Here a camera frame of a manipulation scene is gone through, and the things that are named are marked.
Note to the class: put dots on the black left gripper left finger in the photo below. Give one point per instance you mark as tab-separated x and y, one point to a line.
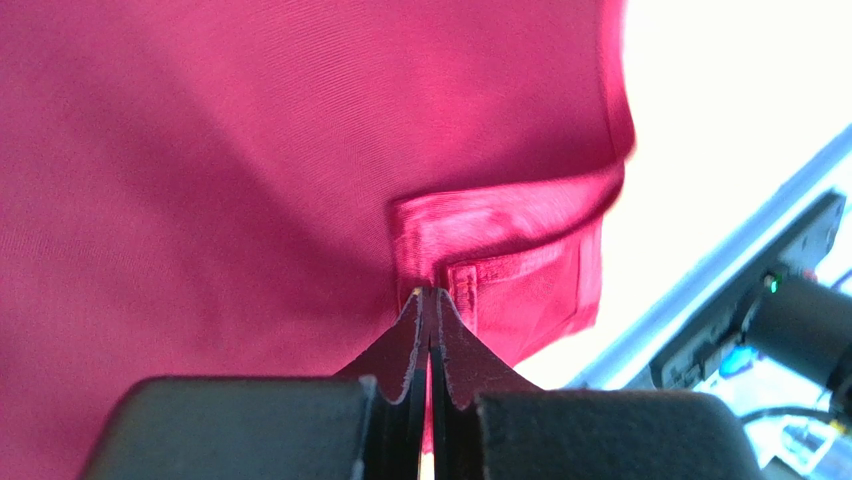
364	422

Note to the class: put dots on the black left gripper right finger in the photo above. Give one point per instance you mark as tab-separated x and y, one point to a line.
491	423

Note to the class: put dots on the red cloth napkin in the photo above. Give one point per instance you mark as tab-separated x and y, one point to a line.
255	187

